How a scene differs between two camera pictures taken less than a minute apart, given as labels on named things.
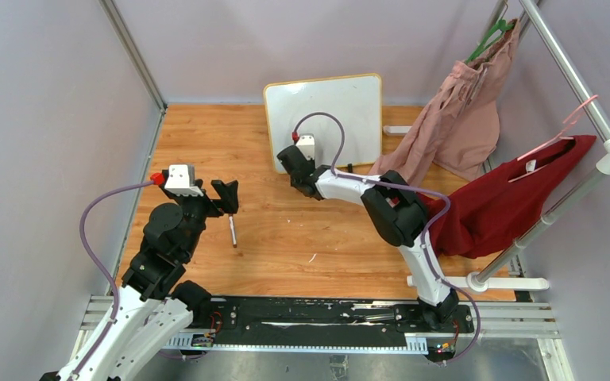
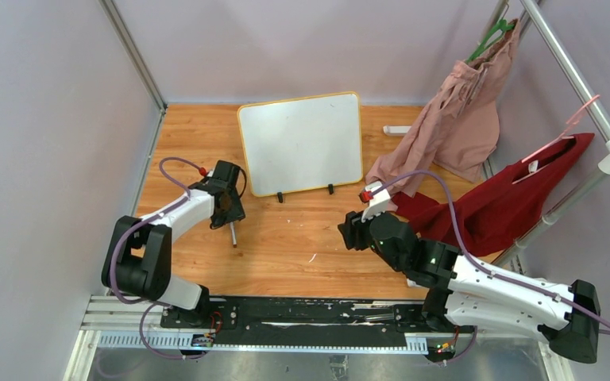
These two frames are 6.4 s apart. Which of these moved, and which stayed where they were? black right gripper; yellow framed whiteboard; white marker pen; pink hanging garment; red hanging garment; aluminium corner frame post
Moved: yellow framed whiteboard; black right gripper
Stayed: red hanging garment; white marker pen; pink hanging garment; aluminium corner frame post
